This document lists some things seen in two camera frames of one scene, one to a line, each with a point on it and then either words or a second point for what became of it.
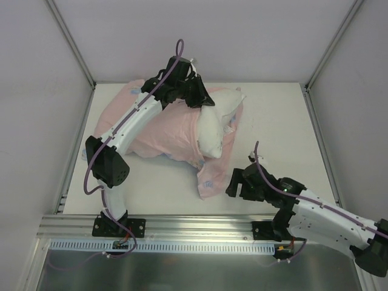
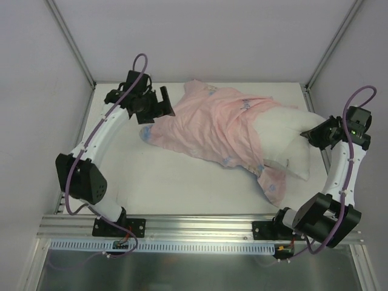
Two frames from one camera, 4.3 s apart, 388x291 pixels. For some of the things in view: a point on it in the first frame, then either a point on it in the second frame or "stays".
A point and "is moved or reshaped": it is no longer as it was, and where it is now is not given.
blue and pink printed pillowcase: [174, 134] is moved or reshaped
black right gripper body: [240, 184] to [320, 136]
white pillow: [213, 120] to [279, 133]
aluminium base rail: [158, 227] stays
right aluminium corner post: [306, 88] stays
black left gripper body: [192, 89] to [158, 105]
